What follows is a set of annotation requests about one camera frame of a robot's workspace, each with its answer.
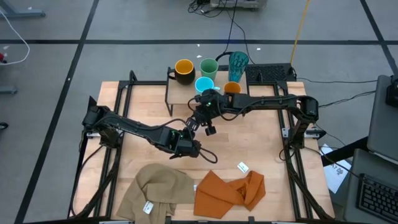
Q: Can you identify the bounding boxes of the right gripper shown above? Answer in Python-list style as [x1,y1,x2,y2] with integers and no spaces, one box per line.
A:
[185,88,231,137]

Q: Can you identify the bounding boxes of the light blue mug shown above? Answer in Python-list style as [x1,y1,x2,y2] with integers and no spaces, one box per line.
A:
[194,76,221,95]

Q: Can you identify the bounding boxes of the orange plastic cup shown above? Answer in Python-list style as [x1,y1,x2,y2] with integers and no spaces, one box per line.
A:
[223,81,243,95]

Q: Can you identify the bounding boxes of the green plastic cup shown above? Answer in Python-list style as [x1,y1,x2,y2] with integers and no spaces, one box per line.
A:
[199,58,219,81]

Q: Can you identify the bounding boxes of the black mug with yellow inside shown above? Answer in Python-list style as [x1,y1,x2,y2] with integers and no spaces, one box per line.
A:
[167,58,197,86]

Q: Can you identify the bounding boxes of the teal faceted plastic tumbler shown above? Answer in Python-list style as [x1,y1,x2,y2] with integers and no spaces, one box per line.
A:
[228,51,250,83]

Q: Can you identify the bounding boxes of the wooden shelf with black legs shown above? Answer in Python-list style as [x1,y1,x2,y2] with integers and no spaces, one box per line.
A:
[164,70,251,118]

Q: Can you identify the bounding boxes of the beige cloth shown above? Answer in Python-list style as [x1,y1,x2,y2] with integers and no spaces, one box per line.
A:
[116,163,196,222]

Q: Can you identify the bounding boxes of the orange cloth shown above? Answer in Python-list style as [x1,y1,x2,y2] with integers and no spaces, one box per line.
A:
[193,169,267,220]

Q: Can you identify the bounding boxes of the small white tag box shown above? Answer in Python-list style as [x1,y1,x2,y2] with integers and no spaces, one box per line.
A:
[236,161,250,174]

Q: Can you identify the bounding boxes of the black computer box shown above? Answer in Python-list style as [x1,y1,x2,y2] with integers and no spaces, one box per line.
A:
[245,63,298,83]

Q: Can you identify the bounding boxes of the grey cart base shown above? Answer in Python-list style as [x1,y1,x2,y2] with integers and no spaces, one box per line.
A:
[211,0,261,9]

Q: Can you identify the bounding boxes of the white paper sheet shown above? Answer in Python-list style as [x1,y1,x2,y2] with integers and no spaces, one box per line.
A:
[322,144,352,194]

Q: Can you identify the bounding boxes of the grey side desk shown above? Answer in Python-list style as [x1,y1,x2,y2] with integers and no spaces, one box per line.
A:
[343,148,398,224]

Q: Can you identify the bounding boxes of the grey monitor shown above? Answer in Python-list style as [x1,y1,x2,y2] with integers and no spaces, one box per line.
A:
[366,74,398,166]

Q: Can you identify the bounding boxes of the black keyboard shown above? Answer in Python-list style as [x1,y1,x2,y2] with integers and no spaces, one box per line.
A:
[356,173,398,223]

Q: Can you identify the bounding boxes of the black device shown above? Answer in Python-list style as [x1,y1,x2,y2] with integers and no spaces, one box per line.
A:
[385,74,398,108]

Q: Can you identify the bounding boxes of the grey desk foot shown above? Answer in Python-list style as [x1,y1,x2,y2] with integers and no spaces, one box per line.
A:
[0,0,46,19]

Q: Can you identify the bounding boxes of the black metal table frame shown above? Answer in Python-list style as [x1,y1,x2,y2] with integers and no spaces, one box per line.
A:
[67,70,335,224]

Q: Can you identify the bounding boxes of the black side bracket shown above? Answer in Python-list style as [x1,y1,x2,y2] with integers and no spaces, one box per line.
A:
[79,95,98,156]
[320,136,371,167]

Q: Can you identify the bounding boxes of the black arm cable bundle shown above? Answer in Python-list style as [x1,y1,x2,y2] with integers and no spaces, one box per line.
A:
[68,144,123,219]
[281,149,330,222]

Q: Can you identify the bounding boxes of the tangled black cable bundle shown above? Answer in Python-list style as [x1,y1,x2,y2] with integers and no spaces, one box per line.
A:
[188,0,225,19]

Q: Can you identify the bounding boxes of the yellow hanging cable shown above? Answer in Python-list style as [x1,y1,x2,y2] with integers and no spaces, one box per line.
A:
[289,0,312,65]

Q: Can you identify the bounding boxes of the thin black floor cable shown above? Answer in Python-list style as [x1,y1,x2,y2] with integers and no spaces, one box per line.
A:
[317,90,377,110]
[297,77,379,85]

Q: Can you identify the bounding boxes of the white floor cable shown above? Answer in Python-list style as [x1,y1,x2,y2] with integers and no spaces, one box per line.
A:
[0,9,31,66]

